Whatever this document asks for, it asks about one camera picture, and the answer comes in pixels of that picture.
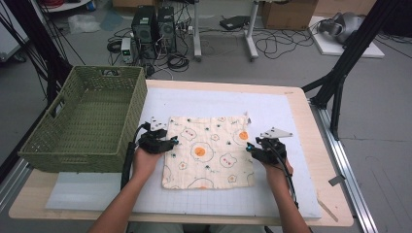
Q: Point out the grey robot head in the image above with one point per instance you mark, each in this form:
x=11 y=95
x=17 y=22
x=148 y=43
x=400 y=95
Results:
x=346 y=26

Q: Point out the white cabinet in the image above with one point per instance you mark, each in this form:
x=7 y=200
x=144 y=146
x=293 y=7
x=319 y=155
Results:
x=9 y=39

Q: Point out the person's left hand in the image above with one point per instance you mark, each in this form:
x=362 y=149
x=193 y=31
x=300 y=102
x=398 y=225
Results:
x=144 y=163

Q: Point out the person's right hand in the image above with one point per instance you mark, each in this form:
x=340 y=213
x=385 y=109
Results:
x=278 y=173

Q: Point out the black metal stand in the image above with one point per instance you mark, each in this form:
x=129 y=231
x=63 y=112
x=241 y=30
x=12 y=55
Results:
x=350 y=55
x=42 y=48

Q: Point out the green woven basket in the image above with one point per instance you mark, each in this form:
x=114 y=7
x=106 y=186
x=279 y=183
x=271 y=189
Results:
x=84 y=123

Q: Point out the black flat device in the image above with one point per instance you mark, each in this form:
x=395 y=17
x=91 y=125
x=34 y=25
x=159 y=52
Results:
x=234 y=22

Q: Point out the large cardboard box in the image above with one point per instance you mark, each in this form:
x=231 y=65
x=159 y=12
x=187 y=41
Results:
x=288 y=14

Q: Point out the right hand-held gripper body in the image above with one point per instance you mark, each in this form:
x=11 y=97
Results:
x=272 y=152

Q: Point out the cream printed cloth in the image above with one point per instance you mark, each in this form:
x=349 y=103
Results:
x=210 y=161

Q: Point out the white floor board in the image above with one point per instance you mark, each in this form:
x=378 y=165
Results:
x=330 y=48

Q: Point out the grey tape piece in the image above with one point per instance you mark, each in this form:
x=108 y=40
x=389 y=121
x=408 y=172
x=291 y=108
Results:
x=336 y=180

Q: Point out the black computer tower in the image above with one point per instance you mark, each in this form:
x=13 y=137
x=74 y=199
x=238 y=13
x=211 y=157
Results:
x=166 y=29
x=144 y=29

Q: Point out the aluminium rail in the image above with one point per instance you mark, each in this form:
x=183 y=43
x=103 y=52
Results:
x=343 y=155
x=13 y=184

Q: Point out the white grid mat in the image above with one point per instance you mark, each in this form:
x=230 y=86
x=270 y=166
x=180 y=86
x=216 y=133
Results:
x=213 y=100

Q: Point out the white desk leg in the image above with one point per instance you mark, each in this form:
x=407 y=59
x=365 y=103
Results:
x=251 y=35
x=197 y=32

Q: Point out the person's light trousers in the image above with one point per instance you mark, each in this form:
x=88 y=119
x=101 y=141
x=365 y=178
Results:
x=162 y=229

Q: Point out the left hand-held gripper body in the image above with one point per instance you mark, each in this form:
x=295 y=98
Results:
x=155 y=144

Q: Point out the small white power supply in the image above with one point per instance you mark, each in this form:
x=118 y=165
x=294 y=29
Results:
x=126 y=50

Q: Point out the flat cardboard box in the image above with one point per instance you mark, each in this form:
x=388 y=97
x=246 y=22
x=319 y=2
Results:
x=343 y=6

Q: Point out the white round table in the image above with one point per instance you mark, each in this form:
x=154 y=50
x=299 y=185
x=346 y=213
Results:
x=64 y=5

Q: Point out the clear plastic bag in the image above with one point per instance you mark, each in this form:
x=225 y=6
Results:
x=82 y=24

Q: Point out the beige tape strip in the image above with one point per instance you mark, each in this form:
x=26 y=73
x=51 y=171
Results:
x=327 y=210

